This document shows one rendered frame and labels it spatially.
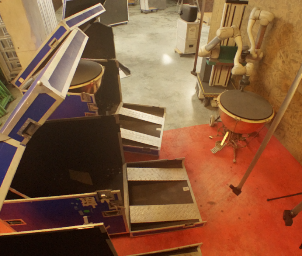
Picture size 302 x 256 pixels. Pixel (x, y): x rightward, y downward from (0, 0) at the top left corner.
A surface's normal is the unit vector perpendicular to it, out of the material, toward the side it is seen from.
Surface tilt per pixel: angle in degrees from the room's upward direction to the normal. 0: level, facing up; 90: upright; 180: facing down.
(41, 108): 90
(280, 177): 0
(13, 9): 90
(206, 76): 90
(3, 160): 46
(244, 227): 0
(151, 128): 2
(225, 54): 90
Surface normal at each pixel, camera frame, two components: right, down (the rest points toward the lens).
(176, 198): 0.03, -0.75
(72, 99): -0.15, 0.66
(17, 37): 0.22, 0.65
